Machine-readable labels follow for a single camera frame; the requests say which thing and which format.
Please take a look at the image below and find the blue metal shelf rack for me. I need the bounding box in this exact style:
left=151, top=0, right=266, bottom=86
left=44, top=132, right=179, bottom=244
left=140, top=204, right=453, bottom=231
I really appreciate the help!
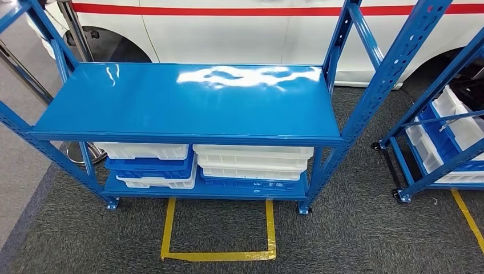
left=0, top=0, right=454, bottom=216
left=372, top=26, right=484, bottom=204

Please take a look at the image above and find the blue plastic parts bin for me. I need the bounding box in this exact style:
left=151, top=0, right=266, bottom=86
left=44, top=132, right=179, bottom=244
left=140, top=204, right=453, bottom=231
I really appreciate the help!
left=104, top=151, right=195, bottom=181
left=417, top=104, right=484, bottom=173
left=199, top=170, right=303, bottom=192

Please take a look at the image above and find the white car with red stripe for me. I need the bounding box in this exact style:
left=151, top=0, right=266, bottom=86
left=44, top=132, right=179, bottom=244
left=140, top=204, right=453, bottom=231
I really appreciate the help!
left=26, top=0, right=484, bottom=90

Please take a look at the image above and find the grey metal bar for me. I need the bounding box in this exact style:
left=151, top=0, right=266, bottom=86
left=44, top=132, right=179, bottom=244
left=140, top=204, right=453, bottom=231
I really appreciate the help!
left=0, top=39, right=54, bottom=103

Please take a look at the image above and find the black parts pile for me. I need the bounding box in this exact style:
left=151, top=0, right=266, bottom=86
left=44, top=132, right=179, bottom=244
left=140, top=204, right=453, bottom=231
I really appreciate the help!
left=450, top=75, right=484, bottom=111

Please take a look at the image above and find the chrome stanchion post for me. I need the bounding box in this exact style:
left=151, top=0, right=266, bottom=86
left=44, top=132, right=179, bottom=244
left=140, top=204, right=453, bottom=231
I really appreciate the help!
left=57, top=0, right=108, bottom=166

